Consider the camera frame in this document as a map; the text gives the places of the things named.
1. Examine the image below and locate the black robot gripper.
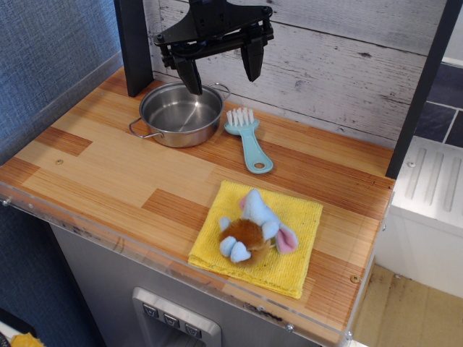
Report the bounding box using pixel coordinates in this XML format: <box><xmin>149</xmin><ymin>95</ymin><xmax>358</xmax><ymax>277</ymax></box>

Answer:
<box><xmin>153</xmin><ymin>1</ymin><xmax>273</xmax><ymax>95</ymax></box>

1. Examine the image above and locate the blue and brown plush mouse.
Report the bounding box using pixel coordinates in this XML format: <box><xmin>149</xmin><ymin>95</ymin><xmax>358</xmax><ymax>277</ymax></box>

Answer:
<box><xmin>219</xmin><ymin>189</ymin><xmax>299</xmax><ymax>267</ymax></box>

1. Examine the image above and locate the light blue dish brush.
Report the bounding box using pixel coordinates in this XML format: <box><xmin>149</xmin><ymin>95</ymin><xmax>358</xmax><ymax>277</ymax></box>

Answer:
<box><xmin>224</xmin><ymin>107</ymin><xmax>273</xmax><ymax>174</ymax></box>

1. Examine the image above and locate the small stainless steel pot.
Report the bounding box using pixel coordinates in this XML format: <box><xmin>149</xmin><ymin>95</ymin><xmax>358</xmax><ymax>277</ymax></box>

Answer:
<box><xmin>129</xmin><ymin>82</ymin><xmax>231</xmax><ymax>148</ymax></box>

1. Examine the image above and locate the clear acrylic edge guard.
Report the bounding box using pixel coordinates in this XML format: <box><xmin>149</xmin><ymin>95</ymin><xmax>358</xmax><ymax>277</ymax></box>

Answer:
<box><xmin>1</xmin><ymin>179</ymin><xmax>390</xmax><ymax>346</ymax></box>

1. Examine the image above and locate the yellow folded cloth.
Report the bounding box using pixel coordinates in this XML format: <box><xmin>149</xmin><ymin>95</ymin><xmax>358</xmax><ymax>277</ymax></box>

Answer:
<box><xmin>188</xmin><ymin>181</ymin><xmax>323</xmax><ymax>299</ymax></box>

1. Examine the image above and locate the silver dispenser button panel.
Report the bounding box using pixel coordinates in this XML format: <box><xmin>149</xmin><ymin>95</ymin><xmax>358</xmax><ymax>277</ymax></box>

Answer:
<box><xmin>132</xmin><ymin>287</ymin><xmax>222</xmax><ymax>346</ymax></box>

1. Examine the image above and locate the white ribbed cabinet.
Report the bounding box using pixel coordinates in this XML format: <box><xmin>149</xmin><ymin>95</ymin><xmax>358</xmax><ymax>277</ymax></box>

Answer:
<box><xmin>375</xmin><ymin>137</ymin><xmax>462</xmax><ymax>297</ymax></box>

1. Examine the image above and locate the yellow object bottom left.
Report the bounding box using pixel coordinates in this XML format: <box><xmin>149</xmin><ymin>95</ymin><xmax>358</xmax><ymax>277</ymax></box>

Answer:
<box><xmin>10</xmin><ymin>333</ymin><xmax>44</xmax><ymax>347</ymax></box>

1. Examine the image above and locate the black left vertical post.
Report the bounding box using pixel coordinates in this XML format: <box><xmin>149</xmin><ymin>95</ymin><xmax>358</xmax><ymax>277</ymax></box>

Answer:
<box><xmin>114</xmin><ymin>0</ymin><xmax>153</xmax><ymax>97</ymax></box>

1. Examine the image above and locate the black vertical post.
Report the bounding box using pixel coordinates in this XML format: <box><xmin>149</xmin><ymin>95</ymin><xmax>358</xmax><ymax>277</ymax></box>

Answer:
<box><xmin>386</xmin><ymin>0</ymin><xmax>462</xmax><ymax>179</ymax></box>
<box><xmin>114</xmin><ymin>0</ymin><xmax>153</xmax><ymax>97</ymax></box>

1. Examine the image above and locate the black right vertical post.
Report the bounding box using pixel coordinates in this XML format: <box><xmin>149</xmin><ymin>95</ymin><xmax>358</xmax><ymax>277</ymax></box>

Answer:
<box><xmin>386</xmin><ymin>0</ymin><xmax>462</xmax><ymax>179</ymax></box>

